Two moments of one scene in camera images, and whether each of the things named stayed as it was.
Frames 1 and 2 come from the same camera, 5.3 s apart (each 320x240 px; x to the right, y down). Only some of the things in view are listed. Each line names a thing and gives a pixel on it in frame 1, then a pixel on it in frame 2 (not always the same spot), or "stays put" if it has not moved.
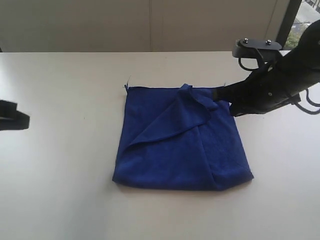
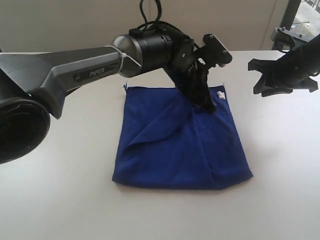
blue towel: [179, 137] stays put
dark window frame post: [292, 9] stays put
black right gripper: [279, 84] -> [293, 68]
